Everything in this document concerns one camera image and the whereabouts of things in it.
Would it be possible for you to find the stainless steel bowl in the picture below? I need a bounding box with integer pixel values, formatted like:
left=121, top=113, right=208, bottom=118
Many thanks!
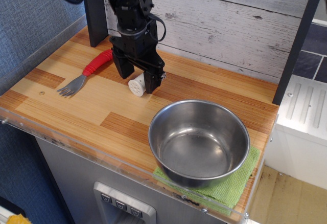
left=148, top=100, right=250, bottom=189

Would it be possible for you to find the dark right frame post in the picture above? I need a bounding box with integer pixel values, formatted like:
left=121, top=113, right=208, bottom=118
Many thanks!
left=272, top=0, right=320, bottom=105

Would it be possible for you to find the green cloth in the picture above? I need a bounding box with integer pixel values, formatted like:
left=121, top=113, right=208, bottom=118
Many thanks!
left=153, top=146, right=260, bottom=209

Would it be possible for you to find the red handled fork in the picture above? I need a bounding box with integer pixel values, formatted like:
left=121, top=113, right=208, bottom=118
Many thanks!
left=57, top=50, right=113, bottom=97

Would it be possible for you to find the white ribbed appliance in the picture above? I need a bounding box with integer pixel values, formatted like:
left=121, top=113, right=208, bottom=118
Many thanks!
left=265, top=75, right=326, bottom=189

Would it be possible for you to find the yellow object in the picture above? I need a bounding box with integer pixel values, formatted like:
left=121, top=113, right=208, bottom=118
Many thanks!
left=6, top=214, right=31, bottom=224

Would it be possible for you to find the white salt shaker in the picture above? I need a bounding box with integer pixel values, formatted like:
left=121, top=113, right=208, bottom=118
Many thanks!
left=128, top=73, right=146, bottom=97

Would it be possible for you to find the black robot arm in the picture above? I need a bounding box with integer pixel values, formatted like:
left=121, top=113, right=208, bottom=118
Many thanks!
left=108, top=0, right=166, bottom=94

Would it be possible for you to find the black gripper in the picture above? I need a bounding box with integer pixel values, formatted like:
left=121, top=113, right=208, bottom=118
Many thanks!
left=110, top=19, right=166, bottom=94

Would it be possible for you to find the grey control panel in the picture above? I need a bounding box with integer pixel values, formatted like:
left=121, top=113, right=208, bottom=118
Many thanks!
left=93, top=181, right=157, bottom=223

